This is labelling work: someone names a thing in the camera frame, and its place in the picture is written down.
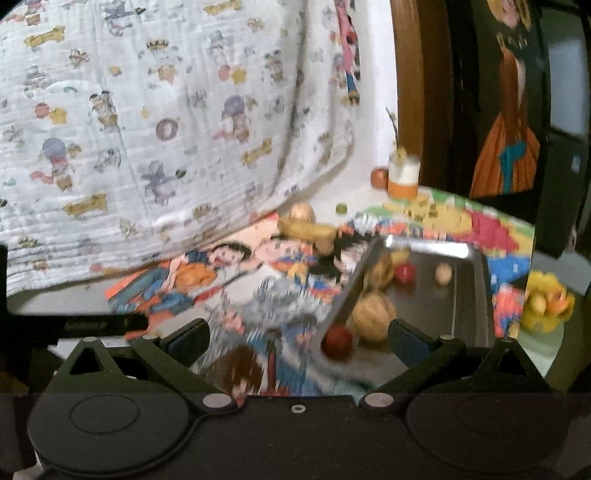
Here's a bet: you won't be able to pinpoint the red apple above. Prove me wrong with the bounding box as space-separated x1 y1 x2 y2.
370 167 389 190
321 325 353 361

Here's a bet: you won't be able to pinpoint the small green lime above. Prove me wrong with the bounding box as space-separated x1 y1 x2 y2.
335 203 348 215

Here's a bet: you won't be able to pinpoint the yellow banana with sticker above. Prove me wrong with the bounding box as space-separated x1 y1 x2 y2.
277 217 338 242

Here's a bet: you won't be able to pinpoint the metal tray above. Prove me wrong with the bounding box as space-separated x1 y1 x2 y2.
311 235 495 387

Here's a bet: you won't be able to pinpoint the small beige round fruit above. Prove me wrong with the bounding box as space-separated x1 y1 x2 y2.
435 262 454 287

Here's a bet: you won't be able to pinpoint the small red tomato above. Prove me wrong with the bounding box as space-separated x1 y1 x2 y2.
394 262 417 285

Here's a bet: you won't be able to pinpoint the spotted banana in tray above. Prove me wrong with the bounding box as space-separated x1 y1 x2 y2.
363 248 411 290

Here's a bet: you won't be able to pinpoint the colourful cartoon table mat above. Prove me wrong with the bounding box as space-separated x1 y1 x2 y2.
106 191 535 398

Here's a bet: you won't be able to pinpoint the yellow fruit bowl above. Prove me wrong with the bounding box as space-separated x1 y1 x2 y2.
521 270 575 334

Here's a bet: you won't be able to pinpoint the small brown kiwi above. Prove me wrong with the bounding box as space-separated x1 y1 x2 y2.
314 237 335 256

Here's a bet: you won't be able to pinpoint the orange white flower jar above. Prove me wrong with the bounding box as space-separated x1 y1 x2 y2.
387 148 421 200

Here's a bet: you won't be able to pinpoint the red apple by jar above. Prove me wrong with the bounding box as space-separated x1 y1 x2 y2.
370 167 389 190

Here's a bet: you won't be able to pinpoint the beige round melon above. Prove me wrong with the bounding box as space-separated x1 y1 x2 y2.
287 202 315 223

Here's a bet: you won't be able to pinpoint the yellow dried flowers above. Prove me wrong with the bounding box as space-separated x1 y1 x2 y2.
386 109 408 164

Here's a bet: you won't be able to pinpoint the white cartoon print cloth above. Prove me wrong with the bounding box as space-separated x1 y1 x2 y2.
1 1 359 295

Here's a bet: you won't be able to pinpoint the painting of orange dress woman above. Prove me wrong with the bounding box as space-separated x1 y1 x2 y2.
470 1 545 199

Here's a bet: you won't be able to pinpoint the brown wooden door frame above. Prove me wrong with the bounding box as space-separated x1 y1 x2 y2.
391 0 453 189

